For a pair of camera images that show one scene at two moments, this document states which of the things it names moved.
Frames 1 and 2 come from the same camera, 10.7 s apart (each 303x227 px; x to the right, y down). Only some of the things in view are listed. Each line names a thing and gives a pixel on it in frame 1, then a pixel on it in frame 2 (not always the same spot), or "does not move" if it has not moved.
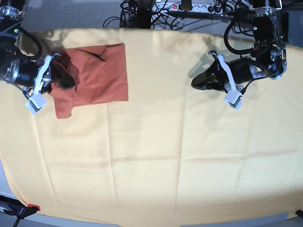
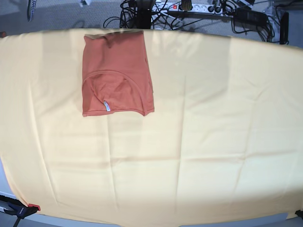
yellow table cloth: [173, 154] does not move
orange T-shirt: [100, 76] -> [115, 75]
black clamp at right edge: [299, 213] does not move
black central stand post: [144, 14] does not move
